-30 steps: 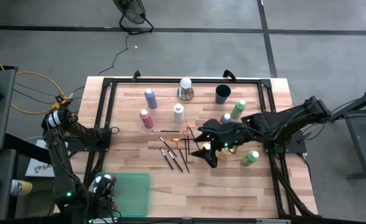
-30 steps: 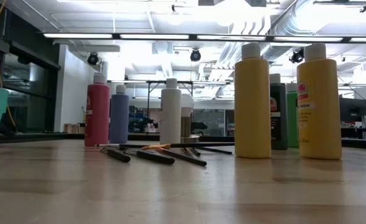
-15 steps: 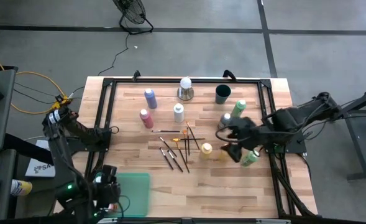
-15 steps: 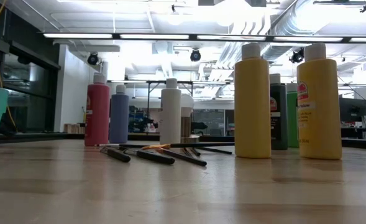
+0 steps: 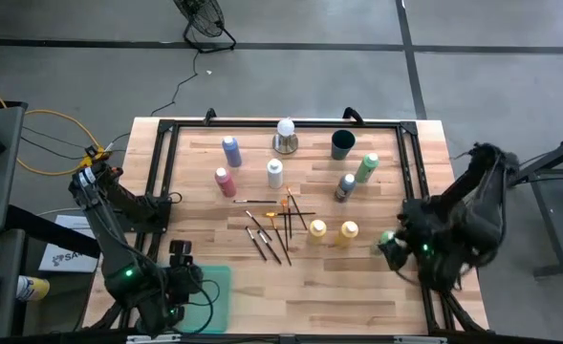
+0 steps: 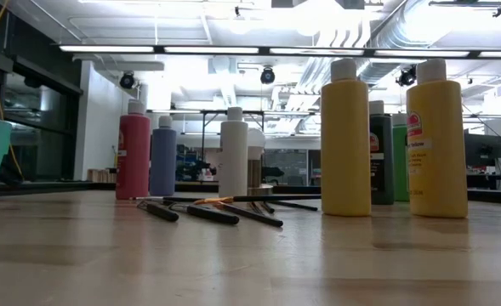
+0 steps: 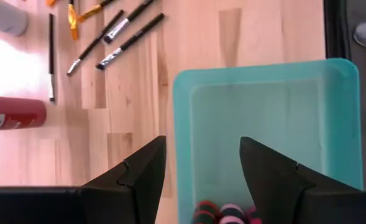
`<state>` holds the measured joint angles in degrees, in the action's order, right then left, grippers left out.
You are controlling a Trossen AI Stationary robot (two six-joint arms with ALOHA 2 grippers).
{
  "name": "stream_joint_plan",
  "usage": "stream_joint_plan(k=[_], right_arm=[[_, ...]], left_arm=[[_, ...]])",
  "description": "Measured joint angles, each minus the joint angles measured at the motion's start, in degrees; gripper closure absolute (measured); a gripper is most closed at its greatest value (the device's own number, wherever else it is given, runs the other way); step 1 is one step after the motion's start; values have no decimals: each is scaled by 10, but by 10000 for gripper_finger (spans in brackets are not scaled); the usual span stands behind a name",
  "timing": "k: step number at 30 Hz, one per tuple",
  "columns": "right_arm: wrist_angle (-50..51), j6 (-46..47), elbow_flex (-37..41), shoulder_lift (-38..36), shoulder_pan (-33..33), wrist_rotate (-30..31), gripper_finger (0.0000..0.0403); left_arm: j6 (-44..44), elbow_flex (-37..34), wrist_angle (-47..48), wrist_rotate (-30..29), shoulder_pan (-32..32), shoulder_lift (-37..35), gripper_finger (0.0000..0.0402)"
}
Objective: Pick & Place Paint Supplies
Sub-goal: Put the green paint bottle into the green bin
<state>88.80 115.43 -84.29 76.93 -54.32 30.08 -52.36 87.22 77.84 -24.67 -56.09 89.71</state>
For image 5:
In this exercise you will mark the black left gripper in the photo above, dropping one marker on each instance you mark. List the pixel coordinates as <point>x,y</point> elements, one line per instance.
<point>188,279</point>

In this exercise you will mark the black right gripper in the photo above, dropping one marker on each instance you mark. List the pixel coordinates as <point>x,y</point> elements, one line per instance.
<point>407,234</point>

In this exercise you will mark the large yellow paint bottle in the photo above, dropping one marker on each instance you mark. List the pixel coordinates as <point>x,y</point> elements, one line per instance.
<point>317,230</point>
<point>347,233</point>

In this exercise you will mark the large dark green paint bottle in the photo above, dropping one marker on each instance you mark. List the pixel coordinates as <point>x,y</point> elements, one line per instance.
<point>345,187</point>

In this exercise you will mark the large light green paint bottle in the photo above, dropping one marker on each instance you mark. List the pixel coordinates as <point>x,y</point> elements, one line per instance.
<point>367,168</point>

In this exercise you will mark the dark green cup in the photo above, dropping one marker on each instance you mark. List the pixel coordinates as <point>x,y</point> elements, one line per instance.
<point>343,144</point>

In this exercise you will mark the large white paint bottle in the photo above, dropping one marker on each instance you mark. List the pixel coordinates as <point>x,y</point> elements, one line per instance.
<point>275,173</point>

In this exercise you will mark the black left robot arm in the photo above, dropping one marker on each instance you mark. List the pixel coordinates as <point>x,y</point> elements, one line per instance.
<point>114,229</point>

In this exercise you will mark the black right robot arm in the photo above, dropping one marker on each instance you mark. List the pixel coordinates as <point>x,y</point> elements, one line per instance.
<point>472,210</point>

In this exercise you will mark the large red paint bottle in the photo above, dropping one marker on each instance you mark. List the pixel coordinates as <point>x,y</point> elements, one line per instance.
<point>225,182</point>

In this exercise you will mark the large blue paint bottle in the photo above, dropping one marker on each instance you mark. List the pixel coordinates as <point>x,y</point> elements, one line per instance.
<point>231,152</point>

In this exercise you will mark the teal plastic bin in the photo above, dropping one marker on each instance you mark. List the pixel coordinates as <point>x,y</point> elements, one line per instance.
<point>216,296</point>

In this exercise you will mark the black paintbrush silver ferrule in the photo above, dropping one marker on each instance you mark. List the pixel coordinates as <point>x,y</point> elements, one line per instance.
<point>254,201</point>
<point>269,247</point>
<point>255,222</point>
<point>256,243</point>
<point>290,224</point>

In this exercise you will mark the white printed paper sheet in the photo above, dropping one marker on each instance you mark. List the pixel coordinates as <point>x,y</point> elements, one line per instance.
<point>68,248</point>

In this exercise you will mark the yellow and white can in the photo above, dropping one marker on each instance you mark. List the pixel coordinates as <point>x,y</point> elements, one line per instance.
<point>32,288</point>

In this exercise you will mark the black metal stand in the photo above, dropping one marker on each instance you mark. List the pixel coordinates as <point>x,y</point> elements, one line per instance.
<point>548,160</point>

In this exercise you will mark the black floor fan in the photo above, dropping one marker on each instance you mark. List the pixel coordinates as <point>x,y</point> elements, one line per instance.
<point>200,19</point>

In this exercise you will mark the black aluminium table frame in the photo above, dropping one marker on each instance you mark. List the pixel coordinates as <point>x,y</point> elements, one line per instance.
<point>238,125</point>

